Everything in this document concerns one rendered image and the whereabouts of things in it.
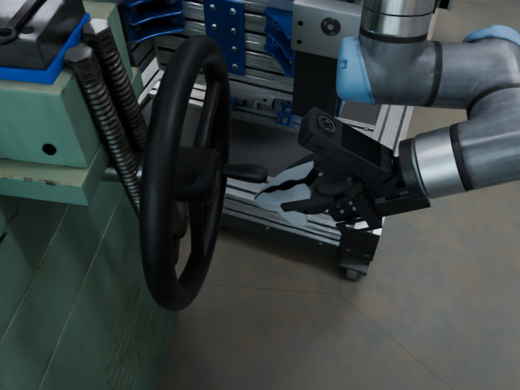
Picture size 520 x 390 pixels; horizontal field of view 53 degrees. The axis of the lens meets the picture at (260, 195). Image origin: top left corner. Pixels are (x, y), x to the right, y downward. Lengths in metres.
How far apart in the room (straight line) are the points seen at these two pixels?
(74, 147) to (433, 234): 1.24
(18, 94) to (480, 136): 0.43
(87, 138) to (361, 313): 1.03
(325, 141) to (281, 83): 0.62
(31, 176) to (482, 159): 0.44
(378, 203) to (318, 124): 0.13
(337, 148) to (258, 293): 0.88
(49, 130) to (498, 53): 0.47
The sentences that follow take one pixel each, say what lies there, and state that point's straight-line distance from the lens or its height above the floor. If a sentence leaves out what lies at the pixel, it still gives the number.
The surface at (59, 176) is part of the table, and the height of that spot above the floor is 0.87.
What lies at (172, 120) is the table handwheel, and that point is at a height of 0.94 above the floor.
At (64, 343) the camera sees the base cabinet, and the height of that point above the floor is 0.57.
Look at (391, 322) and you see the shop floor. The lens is 1.40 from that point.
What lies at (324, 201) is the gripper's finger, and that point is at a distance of 0.60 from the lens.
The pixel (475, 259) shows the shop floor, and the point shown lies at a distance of 1.57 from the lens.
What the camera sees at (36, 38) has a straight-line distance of 0.44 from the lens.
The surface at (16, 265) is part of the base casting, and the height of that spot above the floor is 0.75.
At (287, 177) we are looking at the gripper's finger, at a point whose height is 0.74.
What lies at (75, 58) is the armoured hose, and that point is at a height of 0.97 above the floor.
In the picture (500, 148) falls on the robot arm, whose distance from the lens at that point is 0.57.
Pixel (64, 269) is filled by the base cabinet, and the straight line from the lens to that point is 0.72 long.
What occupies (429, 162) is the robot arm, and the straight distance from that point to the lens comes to 0.58.
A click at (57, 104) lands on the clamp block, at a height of 0.95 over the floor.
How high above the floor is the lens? 1.23
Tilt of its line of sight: 50 degrees down
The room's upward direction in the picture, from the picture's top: straight up
